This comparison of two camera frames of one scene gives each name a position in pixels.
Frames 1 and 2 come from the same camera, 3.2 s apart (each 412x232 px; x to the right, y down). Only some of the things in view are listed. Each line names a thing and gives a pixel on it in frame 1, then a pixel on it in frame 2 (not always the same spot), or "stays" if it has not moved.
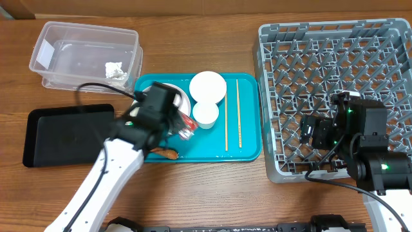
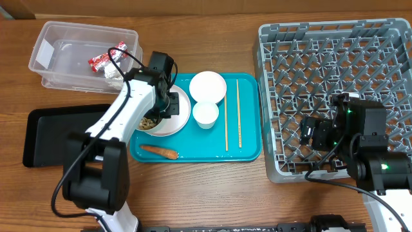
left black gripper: x=177 y=122 → x=174 y=109
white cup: x=206 y=113 stays
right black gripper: x=320 y=125 stays
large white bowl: x=207 y=86 stays
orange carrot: x=170 y=154 stays
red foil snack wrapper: x=190 y=127 → x=120 y=51
